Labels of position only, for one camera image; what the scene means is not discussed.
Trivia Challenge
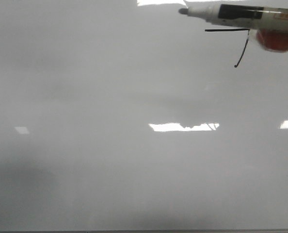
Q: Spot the red translucent gripper finger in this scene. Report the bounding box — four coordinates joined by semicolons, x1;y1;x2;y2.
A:
256;29;288;52

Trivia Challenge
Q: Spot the white black whiteboard marker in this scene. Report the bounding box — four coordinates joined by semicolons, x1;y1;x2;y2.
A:
178;3;288;32

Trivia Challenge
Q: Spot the white glossy whiteboard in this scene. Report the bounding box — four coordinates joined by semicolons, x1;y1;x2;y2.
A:
0;0;288;231

